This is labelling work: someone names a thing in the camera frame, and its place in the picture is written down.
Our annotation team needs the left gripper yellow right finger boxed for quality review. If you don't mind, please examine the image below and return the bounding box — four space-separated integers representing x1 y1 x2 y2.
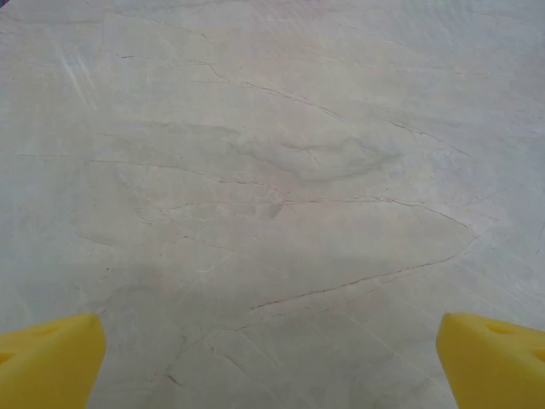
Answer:
438 312 545 409

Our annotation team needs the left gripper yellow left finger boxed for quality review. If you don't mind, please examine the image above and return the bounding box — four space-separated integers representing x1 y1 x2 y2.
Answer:
0 314 106 409

